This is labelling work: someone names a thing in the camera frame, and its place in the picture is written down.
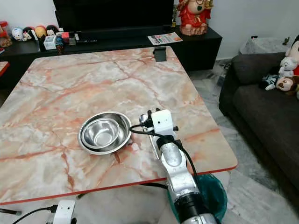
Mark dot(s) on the large steel bowl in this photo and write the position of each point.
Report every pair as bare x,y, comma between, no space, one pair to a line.
124,138

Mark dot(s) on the steel spoon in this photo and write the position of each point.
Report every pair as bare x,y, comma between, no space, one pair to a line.
154,148

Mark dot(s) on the black white plush toy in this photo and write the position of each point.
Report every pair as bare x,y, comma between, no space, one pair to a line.
272,81

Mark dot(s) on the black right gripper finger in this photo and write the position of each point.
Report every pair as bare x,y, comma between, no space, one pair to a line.
144,119
145,129

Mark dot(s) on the white orange printed leaflet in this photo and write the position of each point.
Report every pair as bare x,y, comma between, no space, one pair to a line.
165,38

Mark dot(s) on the black flat television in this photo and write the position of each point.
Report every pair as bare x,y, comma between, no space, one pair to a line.
112,13

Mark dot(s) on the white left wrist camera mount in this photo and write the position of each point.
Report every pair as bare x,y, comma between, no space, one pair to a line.
64,212

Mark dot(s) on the black clamp stand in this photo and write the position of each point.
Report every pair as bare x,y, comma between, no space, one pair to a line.
160,54

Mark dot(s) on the teal bin bag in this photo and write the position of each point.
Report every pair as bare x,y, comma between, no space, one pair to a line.
212,198

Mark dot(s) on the small blue bottle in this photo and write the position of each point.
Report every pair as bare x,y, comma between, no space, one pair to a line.
60,45

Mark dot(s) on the brown monkey plush toy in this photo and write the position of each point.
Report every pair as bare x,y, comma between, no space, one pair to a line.
287,85

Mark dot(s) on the small dark box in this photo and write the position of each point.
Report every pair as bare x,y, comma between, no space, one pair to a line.
72,41

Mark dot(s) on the red black plush toy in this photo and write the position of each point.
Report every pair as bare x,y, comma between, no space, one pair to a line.
295,51

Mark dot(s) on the small white box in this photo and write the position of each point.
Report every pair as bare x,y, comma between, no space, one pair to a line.
50,43

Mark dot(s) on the dark grey sofa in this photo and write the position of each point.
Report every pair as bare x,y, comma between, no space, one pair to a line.
261,116

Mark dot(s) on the grey speckled cushion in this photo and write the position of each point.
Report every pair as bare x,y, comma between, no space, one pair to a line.
264,45

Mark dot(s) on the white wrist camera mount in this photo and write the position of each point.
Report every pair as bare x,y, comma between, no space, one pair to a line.
163,122
64,212

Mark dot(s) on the small red box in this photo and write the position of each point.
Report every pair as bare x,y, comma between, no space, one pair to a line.
65,35

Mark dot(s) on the small steel bowl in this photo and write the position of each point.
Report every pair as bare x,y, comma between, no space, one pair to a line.
101,133

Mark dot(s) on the black haired round doll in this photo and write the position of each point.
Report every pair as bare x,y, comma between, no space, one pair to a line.
52,30

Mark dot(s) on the black white round doll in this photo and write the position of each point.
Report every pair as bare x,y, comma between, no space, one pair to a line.
28,34

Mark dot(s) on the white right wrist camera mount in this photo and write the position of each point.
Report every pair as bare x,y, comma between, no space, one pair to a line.
163,122

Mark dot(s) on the small gold trophy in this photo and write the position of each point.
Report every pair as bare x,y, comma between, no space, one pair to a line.
174,16

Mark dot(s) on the red laughing buddha figurine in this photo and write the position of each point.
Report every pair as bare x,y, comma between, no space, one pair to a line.
193,18

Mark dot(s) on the yellow round doll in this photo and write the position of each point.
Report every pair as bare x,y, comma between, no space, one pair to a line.
40,32

